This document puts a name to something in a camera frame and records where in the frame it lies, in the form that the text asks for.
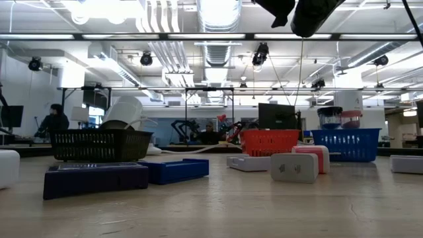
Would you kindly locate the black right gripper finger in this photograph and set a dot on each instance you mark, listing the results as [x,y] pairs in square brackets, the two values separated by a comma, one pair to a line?
[279,11]

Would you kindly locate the black capped blue hourglass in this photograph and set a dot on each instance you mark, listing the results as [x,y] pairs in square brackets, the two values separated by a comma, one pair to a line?
[328,112]

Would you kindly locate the pink hourglass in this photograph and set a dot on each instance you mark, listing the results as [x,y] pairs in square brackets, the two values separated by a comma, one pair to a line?
[351,115]

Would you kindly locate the blue plastic basket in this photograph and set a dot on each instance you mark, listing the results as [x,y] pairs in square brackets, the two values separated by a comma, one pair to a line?
[343,145]

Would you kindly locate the pink plug charger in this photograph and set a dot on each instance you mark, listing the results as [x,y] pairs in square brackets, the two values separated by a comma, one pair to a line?
[322,160]

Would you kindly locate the white digital thermometer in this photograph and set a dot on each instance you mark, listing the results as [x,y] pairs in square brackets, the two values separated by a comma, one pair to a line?
[248,163]
[408,165]

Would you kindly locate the black plastic basket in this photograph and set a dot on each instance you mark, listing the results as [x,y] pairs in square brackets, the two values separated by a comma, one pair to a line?
[99,145]

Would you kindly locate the black background robot arm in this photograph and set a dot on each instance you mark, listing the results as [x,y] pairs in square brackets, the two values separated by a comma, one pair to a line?
[185,127]

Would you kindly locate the black overhead crossbar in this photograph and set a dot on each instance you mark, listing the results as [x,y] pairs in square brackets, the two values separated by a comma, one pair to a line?
[248,36]

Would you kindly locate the black ceiling spotlight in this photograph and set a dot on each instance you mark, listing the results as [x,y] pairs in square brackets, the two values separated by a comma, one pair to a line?
[146,59]
[318,84]
[34,63]
[261,54]
[381,60]

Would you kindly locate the white round column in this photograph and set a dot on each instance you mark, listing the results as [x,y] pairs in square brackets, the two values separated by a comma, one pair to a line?
[348,105]

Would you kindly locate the black computer monitor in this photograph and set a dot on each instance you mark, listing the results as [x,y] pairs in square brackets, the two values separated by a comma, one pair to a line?
[277,115]
[11,115]

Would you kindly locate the red desk lamp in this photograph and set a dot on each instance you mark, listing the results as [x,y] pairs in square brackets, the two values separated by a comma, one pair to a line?
[221,117]

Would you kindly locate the red plastic basket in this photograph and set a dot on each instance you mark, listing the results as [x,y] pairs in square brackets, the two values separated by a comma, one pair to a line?
[271,143]

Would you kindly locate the person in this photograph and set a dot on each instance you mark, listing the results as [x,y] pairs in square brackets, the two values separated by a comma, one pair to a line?
[209,135]
[54,122]

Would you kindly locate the white cube charger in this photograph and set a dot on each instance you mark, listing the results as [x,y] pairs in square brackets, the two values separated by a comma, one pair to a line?
[8,168]
[294,168]

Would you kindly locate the white cylindrical lamp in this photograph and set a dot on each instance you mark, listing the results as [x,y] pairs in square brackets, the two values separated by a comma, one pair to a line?
[122,110]

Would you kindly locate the dark blue digital thermometer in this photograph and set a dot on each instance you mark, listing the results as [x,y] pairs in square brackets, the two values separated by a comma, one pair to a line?
[96,182]

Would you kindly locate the silver air duct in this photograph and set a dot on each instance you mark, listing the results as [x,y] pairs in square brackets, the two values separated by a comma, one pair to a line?
[218,20]

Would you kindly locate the black workstation frame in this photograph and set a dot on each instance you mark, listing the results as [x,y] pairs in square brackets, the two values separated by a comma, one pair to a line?
[208,89]

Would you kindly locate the black aluminium table frame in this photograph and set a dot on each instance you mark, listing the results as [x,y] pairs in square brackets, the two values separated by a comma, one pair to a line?
[383,152]

